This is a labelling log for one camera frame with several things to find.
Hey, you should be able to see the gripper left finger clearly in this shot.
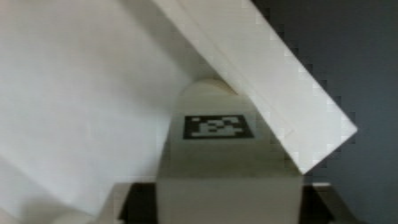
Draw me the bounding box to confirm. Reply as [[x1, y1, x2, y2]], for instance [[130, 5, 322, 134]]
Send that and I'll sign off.
[[96, 182, 158, 224]]

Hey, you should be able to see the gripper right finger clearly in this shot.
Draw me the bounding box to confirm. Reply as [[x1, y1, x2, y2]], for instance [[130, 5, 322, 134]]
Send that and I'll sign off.
[[301, 183, 359, 224]]

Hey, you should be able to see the white leg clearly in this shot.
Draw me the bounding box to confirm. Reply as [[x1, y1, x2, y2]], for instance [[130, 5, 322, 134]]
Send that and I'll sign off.
[[157, 79, 302, 224]]

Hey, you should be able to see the white square tabletop part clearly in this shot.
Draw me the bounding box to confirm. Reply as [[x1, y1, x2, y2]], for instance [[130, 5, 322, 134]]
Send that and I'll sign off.
[[0, 0, 357, 224]]

